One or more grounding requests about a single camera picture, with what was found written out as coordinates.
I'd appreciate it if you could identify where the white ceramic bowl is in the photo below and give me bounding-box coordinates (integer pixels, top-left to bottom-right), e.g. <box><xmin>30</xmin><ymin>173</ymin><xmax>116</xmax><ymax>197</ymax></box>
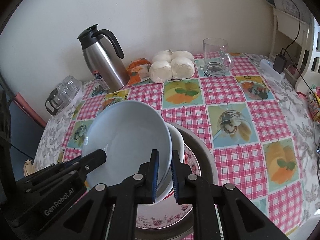
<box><xmin>155</xmin><ymin>123</ymin><xmax>184</xmax><ymax>204</ymax></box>

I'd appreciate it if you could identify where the small light blue bowl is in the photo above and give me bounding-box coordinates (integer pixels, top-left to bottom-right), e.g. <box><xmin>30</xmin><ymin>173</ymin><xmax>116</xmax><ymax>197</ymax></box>
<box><xmin>82</xmin><ymin>100</ymin><xmax>172</xmax><ymax>187</ymax></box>

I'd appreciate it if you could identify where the floral rim plate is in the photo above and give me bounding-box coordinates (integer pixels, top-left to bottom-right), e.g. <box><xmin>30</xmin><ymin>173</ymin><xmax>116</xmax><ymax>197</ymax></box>
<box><xmin>134</xmin><ymin>143</ymin><xmax>202</xmax><ymax>229</ymax></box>

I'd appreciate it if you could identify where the upturned drinking glass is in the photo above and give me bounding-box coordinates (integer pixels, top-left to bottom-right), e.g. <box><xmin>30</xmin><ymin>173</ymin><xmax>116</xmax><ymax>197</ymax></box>
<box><xmin>62</xmin><ymin>75</ymin><xmax>82</xmax><ymax>98</ymax></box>

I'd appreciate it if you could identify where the checked fruit pattern tablecloth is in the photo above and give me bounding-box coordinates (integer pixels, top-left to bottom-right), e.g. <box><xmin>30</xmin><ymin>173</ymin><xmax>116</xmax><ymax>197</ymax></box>
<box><xmin>34</xmin><ymin>54</ymin><xmax>319</xmax><ymax>234</ymax></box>

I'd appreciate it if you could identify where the orange snack packet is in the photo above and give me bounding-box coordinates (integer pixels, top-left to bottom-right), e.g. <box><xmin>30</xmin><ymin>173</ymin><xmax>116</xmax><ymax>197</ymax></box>
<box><xmin>127</xmin><ymin>58</ymin><xmax>151</xmax><ymax>86</ymax></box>

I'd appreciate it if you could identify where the stainless steel thermos jug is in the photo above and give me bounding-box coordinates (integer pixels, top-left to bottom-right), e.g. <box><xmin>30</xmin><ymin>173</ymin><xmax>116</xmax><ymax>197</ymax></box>
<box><xmin>78</xmin><ymin>24</ymin><xmax>130</xmax><ymax>93</ymax></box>

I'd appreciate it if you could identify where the bag of white buns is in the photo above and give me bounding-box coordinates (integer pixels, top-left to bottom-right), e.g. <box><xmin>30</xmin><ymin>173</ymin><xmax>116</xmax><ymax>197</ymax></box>
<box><xmin>149</xmin><ymin>50</ymin><xmax>195</xmax><ymax>83</ymax></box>

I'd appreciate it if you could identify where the clear glass mug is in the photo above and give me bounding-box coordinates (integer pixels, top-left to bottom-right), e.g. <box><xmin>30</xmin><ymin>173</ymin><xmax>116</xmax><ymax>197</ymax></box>
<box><xmin>203</xmin><ymin>37</ymin><xmax>234</xmax><ymax>77</ymax></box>

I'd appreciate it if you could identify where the white power strip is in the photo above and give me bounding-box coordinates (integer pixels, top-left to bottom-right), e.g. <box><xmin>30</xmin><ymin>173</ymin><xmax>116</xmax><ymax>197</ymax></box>
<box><xmin>259</xmin><ymin>59</ymin><xmax>285</xmax><ymax>82</ymax></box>

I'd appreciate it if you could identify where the colourful snack package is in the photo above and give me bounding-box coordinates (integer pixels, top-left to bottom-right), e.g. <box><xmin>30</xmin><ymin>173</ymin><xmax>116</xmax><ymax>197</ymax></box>
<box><xmin>306</xmin><ymin>86</ymin><xmax>320</xmax><ymax>122</ymax></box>

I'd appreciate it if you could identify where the black charger plug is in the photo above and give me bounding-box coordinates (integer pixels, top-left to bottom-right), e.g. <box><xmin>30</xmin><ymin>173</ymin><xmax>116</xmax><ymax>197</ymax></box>
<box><xmin>273</xmin><ymin>54</ymin><xmax>287</xmax><ymax>74</ymax></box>

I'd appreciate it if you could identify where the white lattice shelf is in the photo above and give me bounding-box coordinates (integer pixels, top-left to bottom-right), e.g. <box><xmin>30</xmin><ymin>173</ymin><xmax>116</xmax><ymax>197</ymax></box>
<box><xmin>270</xmin><ymin>0</ymin><xmax>319</xmax><ymax>94</ymax></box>

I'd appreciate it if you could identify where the glass teapot black handle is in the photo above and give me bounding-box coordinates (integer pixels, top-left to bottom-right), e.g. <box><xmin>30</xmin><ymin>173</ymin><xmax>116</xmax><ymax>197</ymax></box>
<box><xmin>44</xmin><ymin>83</ymin><xmax>70</xmax><ymax>116</ymax></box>

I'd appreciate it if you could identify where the black charger cable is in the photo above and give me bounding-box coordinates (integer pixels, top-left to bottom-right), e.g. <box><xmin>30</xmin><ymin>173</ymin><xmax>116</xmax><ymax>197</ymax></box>
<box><xmin>278</xmin><ymin>0</ymin><xmax>320</xmax><ymax>106</ymax></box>

